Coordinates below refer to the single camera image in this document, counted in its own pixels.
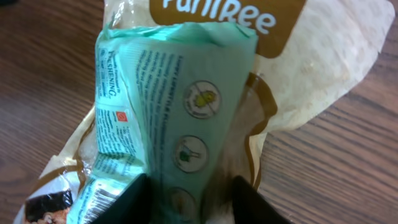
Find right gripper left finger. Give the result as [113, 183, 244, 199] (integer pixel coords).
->
[91, 174, 152, 224]

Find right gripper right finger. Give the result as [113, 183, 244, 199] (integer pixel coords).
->
[231, 176, 290, 224]

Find teal tissue packet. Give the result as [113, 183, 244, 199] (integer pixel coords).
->
[67, 22, 257, 223]

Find brown white snack bag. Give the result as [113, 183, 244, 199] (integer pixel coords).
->
[14, 0, 394, 223]

